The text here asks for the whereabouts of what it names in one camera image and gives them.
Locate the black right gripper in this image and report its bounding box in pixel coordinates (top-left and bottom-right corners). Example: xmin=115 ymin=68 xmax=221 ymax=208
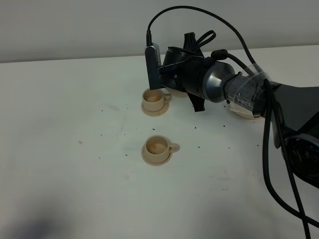
xmin=158 ymin=32 xmax=212 ymax=112

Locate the beige ceramic teapot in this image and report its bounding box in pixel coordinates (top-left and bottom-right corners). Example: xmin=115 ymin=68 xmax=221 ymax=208
xmin=166 ymin=88 xmax=188 ymax=98

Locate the beige teapot saucer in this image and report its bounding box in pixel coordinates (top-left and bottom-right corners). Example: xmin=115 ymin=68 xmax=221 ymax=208
xmin=231 ymin=110 xmax=262 ymax=120

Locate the far beige saucer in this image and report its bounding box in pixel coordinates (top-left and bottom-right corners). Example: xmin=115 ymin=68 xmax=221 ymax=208
xmin=141 ymin=101 xmax=169 ymax=117

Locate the far beige teacup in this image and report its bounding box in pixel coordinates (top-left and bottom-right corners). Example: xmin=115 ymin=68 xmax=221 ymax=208
xmin=142 ymin=89 xmax=172 ymax=113

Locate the beige teacup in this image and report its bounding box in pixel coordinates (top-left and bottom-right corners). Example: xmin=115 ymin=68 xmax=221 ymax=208
xmin=143 ymin=135 xmax=179 ymax=156
xmin=142 ymin=89 xmax=172 ymax=113

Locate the near beige teacup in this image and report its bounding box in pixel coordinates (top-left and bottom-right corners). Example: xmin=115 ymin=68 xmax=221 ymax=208
xmin=143 ymin=135 xmax=179 ymax=156

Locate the near beige saucer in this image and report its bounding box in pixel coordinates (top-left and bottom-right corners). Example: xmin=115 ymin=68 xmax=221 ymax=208
xmin=141 ymin=147 xmax=172 ymax=167

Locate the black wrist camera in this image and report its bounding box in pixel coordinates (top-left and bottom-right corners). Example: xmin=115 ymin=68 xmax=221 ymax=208
xmin=145 ymin=43 xmax=162 ymax=90

